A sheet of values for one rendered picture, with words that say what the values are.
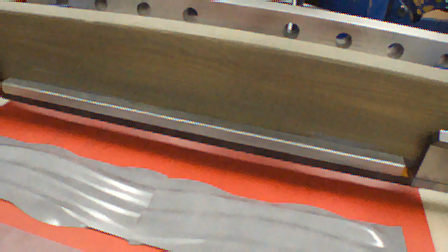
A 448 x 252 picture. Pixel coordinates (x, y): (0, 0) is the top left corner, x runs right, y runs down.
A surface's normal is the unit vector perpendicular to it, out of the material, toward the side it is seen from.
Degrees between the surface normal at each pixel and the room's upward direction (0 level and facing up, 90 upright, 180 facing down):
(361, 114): 90
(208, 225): 33
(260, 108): 90
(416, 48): 90
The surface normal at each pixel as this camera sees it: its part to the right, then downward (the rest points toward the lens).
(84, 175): -0.13, -0.49
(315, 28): -0.23, 0.48
